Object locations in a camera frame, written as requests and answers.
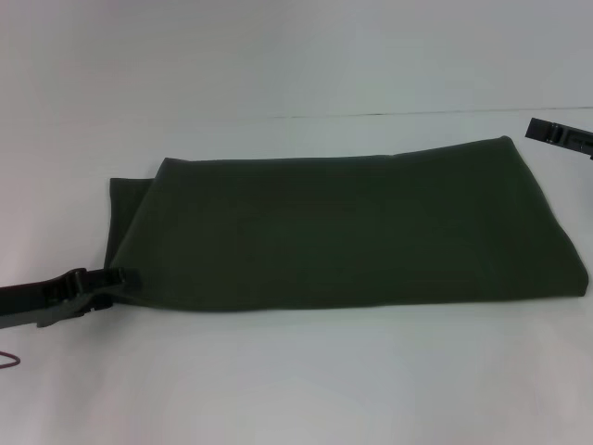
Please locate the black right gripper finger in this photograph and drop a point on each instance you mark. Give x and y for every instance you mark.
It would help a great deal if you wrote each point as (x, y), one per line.
(560, 138)

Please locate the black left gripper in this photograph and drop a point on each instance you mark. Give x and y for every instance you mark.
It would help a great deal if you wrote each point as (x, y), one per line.
(32, 296)

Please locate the dark green shirt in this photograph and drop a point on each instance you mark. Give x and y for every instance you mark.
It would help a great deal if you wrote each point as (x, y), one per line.
(347, 222)

